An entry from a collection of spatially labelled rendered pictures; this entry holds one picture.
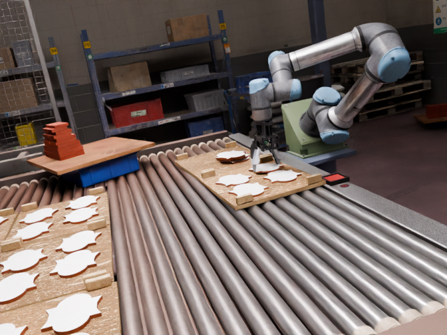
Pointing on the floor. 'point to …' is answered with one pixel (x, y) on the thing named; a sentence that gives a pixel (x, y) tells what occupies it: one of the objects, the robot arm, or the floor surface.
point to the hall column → (315, 10)
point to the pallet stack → (350, 76)
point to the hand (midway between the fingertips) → (265, 166)
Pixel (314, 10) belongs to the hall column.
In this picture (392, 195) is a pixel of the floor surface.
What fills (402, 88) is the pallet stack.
